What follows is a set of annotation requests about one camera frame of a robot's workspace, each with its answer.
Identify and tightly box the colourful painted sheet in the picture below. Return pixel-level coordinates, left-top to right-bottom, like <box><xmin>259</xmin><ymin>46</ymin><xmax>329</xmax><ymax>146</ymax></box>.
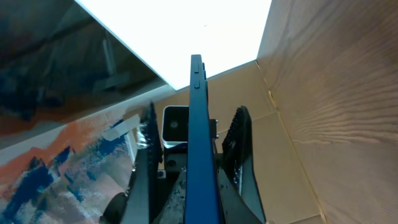
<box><xmin>1</xmin><ymin>109</ymin><xmax>142</xmax><ymax>223</ymax></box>

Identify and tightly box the blue Galaxy smartphone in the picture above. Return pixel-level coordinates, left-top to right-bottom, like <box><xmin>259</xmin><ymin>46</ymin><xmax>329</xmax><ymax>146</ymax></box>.
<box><xmin>184</xmin><ymin>55</ymin><xmax>222</xmax><ymax>224</ymax></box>

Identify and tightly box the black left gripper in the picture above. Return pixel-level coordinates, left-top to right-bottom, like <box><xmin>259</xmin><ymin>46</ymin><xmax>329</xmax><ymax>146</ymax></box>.
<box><xmin>121</xmin><ymin>102</ymin><xmax>267</xmax><ymax>224</ymax></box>

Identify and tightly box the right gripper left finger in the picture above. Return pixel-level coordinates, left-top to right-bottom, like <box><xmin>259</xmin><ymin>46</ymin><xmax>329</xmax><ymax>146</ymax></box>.
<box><xmin>152</xmin><ymin>167</ymin><xmax>187</xmax><ymax>224</ymax></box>

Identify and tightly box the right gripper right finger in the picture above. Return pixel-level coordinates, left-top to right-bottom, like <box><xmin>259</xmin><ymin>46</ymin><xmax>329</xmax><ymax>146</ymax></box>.
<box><xmin>218</xmin><ymin>168</ymin><xmax>262</xmax><ymax>224</ymax></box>

